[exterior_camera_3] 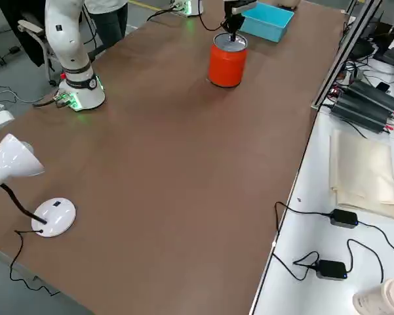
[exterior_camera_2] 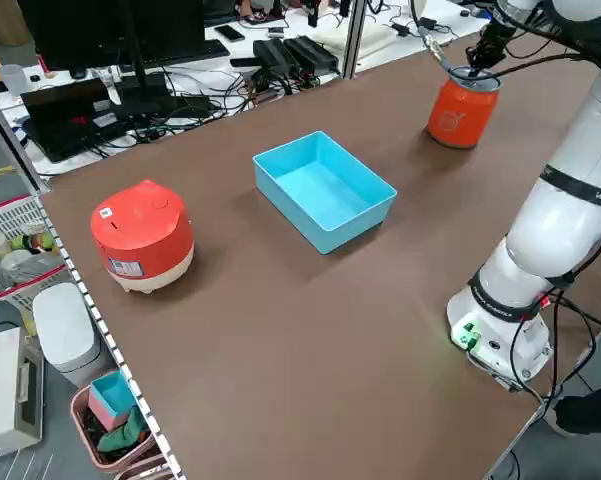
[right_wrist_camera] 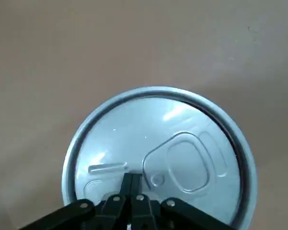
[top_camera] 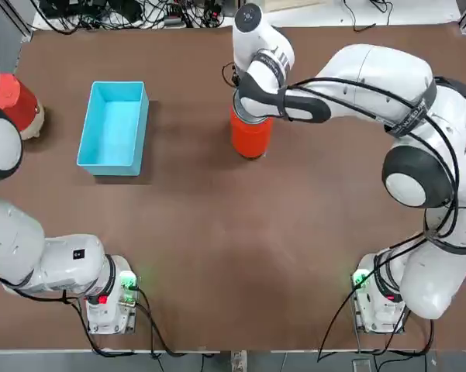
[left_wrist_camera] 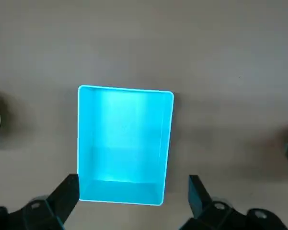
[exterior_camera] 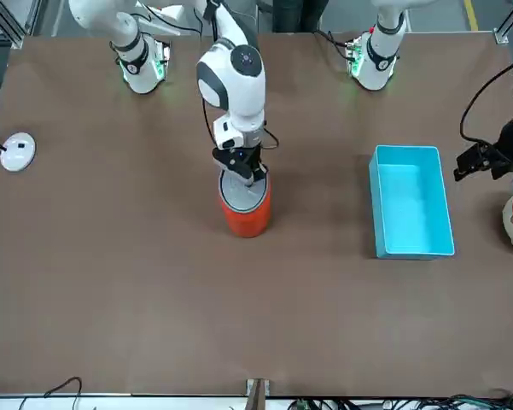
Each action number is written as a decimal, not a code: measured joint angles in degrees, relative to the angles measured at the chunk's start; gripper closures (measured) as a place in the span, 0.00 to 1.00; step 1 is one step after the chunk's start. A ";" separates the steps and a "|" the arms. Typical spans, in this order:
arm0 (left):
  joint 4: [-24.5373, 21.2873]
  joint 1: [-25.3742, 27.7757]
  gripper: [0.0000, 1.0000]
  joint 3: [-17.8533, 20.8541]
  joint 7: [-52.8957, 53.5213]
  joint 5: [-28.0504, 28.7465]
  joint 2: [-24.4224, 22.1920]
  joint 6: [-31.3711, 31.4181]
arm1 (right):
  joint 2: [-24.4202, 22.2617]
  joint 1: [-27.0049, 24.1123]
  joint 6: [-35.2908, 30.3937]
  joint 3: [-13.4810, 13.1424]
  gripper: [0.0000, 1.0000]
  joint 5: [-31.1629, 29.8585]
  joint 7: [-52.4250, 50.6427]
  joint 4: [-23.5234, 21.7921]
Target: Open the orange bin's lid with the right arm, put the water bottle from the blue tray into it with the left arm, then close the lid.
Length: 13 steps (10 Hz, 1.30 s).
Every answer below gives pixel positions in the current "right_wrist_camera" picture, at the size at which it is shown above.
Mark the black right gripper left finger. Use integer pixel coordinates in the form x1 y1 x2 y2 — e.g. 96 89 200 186
20 172 134 230

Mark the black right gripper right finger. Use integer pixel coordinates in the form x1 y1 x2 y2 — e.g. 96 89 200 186
131 173 231 230

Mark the orange round bin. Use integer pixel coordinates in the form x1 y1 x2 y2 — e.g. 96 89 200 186
61 85 257 230

